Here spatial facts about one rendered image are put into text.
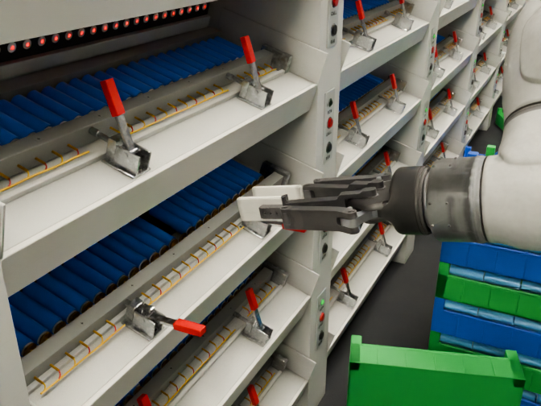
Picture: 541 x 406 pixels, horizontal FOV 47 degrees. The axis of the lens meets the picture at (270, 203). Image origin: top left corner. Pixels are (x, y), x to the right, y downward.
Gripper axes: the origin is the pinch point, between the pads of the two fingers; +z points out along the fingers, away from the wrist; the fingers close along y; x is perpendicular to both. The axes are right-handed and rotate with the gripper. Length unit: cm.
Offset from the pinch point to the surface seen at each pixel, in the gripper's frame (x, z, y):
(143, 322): 6.6, 7.5, 18.7
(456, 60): 7, 10, -146
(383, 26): -13, 7, -72
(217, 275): 8.5, 7.7, 4.0
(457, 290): 36, -9, -45
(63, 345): 4.3, 10.1, 27.2
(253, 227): 6.9, 8.8, -8.0
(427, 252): 57, 15, -105
